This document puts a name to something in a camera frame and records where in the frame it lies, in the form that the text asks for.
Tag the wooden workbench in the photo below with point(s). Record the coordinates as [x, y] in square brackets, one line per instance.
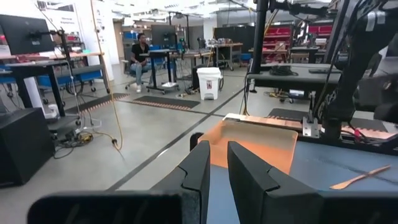
[224, 46]

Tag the silver metal bracket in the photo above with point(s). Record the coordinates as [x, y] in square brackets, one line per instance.
[311, 127]

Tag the grey-blue table mat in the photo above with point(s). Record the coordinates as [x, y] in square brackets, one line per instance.
[326, 161]

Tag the dark office desk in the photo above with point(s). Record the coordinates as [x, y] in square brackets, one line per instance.
[37, 67]

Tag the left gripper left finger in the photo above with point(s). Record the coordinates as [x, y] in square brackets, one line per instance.
[196, 174]

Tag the orange plastic bin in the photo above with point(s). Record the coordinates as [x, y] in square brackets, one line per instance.
[248, 137]

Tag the black box cabinet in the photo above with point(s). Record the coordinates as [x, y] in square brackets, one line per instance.
[25, 146]

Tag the black table clamp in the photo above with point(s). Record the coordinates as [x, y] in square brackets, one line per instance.
[196, 140]

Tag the black striped floor mat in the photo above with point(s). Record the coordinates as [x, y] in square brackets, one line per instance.
[93, 104]
[289, 113]
[164, 102]

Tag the white trash bin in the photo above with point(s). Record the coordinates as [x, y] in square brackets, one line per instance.
[209, 81]

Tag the black computer monitor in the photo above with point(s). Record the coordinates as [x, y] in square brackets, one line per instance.
[163, 35]
[26, 34]

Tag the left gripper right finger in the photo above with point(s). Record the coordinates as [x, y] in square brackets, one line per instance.
[248, 186]

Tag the black standing desk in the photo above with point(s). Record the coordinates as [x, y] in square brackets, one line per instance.
[154, 71]

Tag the black rig post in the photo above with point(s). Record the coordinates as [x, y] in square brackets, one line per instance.
[259, 37]

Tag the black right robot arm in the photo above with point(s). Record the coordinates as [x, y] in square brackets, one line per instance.
[351, 77]

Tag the black aluminium rig frame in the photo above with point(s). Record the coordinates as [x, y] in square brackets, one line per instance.
[342, 143]

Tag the red storage bin shelf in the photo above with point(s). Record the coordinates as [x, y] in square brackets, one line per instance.
[276, 34]

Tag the grey neighbouring table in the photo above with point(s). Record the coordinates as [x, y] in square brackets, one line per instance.
[295, 77]

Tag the person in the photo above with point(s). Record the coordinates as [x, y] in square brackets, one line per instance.
[140, 53]

